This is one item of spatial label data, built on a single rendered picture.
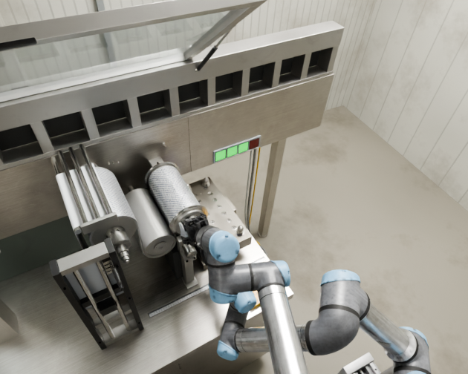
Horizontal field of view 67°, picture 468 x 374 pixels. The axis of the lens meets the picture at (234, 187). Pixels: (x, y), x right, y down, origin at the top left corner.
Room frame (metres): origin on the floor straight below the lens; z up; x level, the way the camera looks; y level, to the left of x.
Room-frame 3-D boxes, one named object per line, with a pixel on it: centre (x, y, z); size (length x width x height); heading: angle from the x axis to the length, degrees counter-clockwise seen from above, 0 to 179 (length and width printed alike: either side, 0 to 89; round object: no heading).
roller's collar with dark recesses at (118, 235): (0.61, 0.35, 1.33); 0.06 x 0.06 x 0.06; 33
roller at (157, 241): (0.80, 0.32, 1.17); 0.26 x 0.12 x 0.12; 33
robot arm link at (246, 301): (0.57, -0.05, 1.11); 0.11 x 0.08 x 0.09; 32
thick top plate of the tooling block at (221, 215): (1.00, 0.09, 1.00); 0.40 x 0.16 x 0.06; 33
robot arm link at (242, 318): (0.55, -0.04, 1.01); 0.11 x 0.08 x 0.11; 168
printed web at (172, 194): (0.80, 0.33, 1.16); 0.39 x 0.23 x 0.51; 123
